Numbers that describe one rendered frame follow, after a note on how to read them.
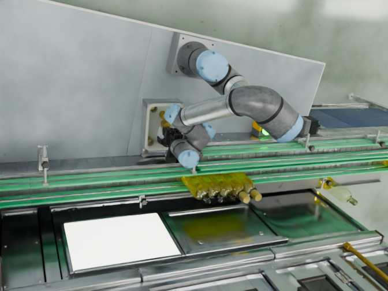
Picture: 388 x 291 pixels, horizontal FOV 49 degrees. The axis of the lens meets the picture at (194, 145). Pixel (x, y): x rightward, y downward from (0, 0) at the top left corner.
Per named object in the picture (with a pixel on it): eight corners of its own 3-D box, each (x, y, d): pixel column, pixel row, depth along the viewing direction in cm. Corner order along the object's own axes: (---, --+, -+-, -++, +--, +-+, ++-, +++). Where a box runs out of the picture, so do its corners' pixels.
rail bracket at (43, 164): (36, 167, 183) (39, 191, 164) (35, 130, 177) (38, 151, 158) (48, 166, 185) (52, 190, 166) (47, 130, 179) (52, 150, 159)
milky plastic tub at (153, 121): (140, 144, 200) (144, 151, 193) (142, 98, 192) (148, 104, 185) (174, 142, 207) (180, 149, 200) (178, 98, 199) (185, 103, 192)
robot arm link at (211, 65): (201, 41, 173) (215, 45, 162) (222, 62, 180) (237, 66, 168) (183, 64, 174) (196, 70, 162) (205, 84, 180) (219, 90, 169)
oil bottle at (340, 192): (319, 186, 237) (350, 209, 215) (319, 177, 235) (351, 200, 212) (327, 183, 239) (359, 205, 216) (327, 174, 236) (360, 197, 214)
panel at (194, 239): (59, 227, 176) (69, 280, 147) (59, 221, 175) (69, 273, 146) (249, 205, 210) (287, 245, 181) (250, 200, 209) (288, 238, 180)
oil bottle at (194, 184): (180, 180, 201) (197, 202, 183) (181, 169, 199) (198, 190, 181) (191, 179, 204) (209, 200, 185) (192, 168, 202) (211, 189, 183)
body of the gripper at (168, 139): (178, 125, 190) (187, 134, 179) (176, 143, 193) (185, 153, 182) (161, 126, 187) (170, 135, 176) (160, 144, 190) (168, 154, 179)
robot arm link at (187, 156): (205, 157, 168) (191, 173, 169) (195, 146, 178) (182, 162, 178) (191, 146, 164) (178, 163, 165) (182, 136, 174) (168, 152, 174)
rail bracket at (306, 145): (293, 141, 219) (309, 151, 208) (296, 128, 216) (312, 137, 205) (299, 141, 220) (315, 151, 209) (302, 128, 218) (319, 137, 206)
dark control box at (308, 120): (294, 129, 232) (303, 134, 225) (297, 115, 229) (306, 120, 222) (307, 129, 235) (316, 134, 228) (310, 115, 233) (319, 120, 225)
